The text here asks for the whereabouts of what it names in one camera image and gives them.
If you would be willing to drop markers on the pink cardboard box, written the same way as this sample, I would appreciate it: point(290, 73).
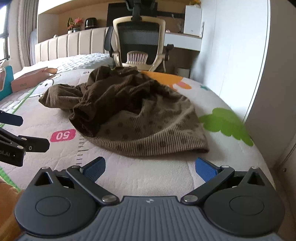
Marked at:
point(32, 79)

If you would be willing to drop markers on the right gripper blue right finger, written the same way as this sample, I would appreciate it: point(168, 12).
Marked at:
point(214, 177)

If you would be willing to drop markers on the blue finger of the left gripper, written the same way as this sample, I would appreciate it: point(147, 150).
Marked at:
point(31, 144)
point(10, 119)

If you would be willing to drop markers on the brown corduroy dotted garment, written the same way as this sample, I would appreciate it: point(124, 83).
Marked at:
point(127, 112)

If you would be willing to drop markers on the white quilted mattress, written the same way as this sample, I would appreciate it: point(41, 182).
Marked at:
point(87, 61)

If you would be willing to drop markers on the teal cushion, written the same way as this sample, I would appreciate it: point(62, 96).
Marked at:
point(5, 81)

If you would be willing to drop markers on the cartoon print play mat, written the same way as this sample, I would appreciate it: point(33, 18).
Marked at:
point(162, 175)

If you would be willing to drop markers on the white box on desk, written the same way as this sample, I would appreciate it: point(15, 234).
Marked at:
point(192, 22)

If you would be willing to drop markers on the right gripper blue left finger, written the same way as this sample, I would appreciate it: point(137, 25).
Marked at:
point(87, 175)

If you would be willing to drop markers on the black round speaker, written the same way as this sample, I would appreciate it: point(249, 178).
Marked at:
point(91, 23)

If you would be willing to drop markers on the beige padded headboard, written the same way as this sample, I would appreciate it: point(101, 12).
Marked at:
point(68, 45)

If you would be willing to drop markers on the grey window curtain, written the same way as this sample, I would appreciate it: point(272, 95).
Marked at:
point(27, 22)

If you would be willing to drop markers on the white desk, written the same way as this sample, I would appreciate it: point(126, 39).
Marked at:
point(183, 41)

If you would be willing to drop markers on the beige black office chair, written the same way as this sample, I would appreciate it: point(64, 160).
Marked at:
point(138, 42)

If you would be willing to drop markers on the white waste bin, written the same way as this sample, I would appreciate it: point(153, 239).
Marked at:
point(183, 72)

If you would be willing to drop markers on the potted red flower plant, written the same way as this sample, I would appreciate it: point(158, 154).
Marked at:
point(74, 24)

